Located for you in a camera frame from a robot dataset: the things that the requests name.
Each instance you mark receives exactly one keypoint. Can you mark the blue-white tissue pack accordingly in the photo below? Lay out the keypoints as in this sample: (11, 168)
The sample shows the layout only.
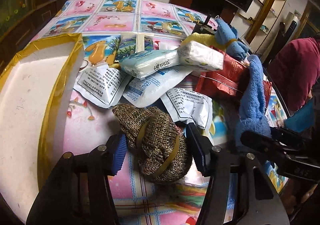
(145, 63)

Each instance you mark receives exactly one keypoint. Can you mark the white tissue pack lemon print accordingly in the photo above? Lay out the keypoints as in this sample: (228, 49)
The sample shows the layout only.
(198, 56)

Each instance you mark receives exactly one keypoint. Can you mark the dark wooden cabinet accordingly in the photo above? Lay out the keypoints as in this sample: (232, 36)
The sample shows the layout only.
(19, 35)

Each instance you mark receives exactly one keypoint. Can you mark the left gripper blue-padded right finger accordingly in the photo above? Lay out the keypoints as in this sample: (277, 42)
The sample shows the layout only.
(200, 147)

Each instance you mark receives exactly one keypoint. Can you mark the white pouch text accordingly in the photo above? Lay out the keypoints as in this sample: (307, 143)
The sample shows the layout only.
(188, 106)

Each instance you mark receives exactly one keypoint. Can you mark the small black stand device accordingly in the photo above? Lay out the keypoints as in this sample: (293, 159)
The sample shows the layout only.
(204, 28)

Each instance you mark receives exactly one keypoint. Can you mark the person in maroon top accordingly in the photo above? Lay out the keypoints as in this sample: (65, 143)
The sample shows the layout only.
(295, 72)

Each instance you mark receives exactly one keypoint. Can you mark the light blue towel roll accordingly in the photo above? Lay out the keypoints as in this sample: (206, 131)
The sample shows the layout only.
(252, 105)

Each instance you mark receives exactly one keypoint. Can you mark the yellow towel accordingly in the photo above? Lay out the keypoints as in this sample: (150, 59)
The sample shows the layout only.
(205, 39)

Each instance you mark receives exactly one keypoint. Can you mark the white pouch with black text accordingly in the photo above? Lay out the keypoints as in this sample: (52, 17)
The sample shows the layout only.
(102, 85)

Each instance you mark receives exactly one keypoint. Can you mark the colourful printed tablecloth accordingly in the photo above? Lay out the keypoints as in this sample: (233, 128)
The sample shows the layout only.
(101, 23)

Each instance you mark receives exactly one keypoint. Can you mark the brown knitted sock bundle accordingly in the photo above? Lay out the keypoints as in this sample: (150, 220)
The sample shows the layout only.
(160, 146)

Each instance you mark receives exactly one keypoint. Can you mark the small blue towel bundle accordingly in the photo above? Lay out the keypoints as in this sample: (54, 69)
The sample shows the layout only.
(227, 37)

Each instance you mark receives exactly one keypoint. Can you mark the red foil snack bag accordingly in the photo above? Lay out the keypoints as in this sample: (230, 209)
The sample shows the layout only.
(228, 84)

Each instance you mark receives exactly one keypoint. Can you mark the white blue printed pouch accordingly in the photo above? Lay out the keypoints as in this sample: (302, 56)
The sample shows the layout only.
(143, 93)

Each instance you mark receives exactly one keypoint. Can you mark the gold-edged white tray box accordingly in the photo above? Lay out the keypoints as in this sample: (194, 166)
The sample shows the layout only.
(36, 87)

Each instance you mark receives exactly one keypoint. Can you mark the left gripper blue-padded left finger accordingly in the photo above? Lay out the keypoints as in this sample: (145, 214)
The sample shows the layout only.
(118, 149)

